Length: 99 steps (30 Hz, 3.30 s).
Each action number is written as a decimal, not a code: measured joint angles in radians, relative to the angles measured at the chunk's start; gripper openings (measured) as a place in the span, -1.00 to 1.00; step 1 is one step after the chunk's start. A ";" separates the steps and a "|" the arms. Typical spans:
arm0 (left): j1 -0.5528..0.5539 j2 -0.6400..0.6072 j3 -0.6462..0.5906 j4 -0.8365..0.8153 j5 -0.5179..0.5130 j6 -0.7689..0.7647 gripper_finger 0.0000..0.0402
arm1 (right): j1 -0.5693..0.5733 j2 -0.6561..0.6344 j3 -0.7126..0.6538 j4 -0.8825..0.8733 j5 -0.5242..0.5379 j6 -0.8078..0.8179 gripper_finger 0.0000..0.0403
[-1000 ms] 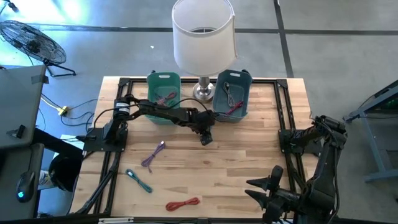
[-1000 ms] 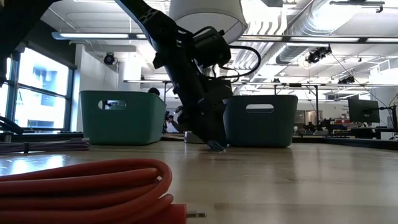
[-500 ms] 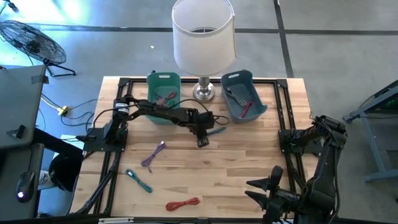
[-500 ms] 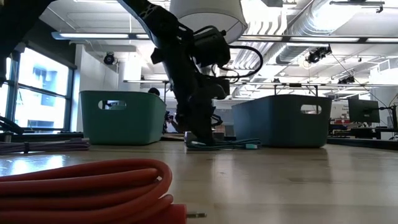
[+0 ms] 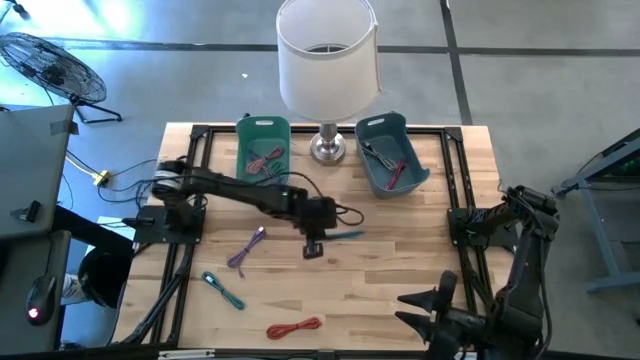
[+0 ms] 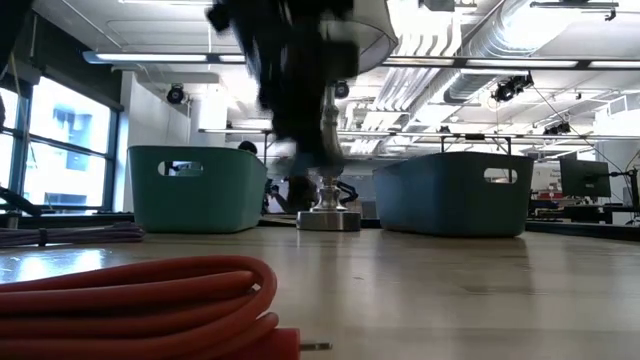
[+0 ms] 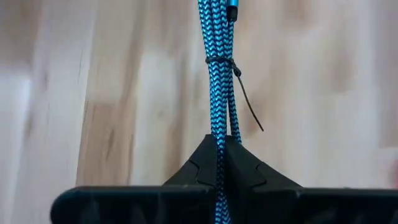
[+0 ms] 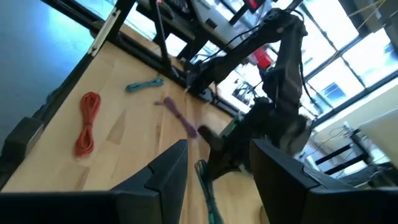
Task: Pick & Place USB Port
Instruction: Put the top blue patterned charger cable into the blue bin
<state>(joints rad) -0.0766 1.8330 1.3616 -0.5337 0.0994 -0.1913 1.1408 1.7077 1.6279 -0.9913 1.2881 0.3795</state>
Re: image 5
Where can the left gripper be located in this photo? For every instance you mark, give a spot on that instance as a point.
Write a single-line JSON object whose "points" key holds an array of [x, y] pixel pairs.
{"points": [[320, 215]]}

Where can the person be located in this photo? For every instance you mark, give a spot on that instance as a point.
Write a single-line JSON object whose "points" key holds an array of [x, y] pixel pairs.
{"points": [[107, 280]]}

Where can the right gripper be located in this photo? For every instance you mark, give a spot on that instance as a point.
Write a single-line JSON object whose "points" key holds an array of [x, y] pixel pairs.
{"points": [[465, 335]]}

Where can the grey desk panel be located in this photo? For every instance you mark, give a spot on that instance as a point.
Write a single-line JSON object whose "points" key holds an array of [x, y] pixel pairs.
{"points": [[30, 160]]}

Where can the grey table camera box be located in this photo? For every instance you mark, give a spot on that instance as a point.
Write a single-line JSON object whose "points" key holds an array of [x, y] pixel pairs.
{"points": [[326, 355]]}

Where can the workbench with blue-grey legs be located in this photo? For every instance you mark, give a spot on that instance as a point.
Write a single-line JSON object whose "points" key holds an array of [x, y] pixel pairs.
{"points": [[602, 235]]}

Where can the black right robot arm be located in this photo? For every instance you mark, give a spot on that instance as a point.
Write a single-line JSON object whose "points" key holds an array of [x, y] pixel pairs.
{"points": [[525, 280]]}

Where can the black computer mouse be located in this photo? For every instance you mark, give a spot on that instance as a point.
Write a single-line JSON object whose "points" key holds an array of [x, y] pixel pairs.
{"points": [[41, 300]]}

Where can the blue-grey plastic bin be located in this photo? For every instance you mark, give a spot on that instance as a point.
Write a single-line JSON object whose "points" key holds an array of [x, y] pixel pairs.
{"points": [[415, 175]]}

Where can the small black device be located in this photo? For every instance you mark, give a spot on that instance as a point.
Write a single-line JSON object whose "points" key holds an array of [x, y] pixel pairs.
{"points": [[27, 211]]}

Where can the green plastic bin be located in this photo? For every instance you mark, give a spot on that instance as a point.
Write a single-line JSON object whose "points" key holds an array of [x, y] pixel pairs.
{"points": [[250, 137]]}

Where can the black aluminium table frame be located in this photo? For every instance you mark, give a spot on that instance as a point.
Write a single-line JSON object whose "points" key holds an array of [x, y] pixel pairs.
{"points": [[220, 129]]}

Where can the dark grey desk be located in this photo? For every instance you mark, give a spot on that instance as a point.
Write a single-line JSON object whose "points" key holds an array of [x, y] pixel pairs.
{"points": [[20, 260]]}

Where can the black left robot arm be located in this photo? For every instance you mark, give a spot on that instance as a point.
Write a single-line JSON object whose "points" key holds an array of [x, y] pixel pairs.
{"points": [[240, 192]]}

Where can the silver lamp with white shade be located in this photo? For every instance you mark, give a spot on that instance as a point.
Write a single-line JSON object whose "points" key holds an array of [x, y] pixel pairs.
{"points": [[325, 90]]}

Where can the black floor fan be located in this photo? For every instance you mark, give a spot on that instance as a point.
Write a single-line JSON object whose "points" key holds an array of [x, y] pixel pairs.
{"points": [[52, 67]]}

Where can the white label strip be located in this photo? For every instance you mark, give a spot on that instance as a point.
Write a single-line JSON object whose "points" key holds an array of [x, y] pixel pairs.
{"points": [[185, 354]]}

